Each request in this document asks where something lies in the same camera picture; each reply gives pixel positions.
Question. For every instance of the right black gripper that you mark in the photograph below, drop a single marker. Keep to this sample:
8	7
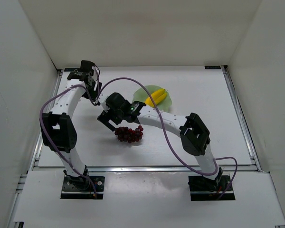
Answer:
107	116

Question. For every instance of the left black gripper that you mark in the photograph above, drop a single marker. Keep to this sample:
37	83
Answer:
94	92

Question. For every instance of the purple fake grape bunch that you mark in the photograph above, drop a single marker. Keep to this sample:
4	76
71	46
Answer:
129	135

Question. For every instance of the yellow fake banana bunch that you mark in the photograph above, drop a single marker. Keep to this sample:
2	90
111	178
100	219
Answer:
157	96

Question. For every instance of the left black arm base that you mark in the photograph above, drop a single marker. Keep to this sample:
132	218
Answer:
82	189

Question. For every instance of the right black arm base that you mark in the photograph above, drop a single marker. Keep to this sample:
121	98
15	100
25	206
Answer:
203	189

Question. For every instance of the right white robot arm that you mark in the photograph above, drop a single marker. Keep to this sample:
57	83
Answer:
193	133

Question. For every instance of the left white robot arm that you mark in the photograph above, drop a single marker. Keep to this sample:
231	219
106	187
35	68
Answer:
58	131

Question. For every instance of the green scalloped fruit bowl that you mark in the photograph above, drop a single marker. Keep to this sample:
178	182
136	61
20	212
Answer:
141	95

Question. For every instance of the left black corner bracket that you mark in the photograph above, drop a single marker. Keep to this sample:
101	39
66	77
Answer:
71	69

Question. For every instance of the black corner bracket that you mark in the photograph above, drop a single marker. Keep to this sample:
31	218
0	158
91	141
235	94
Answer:
212	67
71	69

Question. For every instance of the front aluminium rail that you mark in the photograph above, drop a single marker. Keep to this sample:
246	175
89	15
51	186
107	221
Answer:
148	169

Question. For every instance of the aluminium rail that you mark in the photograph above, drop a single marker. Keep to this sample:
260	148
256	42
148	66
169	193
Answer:
148	169
241	118
21	182

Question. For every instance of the left aluminium rail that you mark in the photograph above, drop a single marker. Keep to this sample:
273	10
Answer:
21	182

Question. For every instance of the right black corner bracket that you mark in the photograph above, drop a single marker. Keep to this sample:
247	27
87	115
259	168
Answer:
212	67

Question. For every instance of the right aluminium rail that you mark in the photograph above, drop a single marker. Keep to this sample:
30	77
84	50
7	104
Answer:
241	118

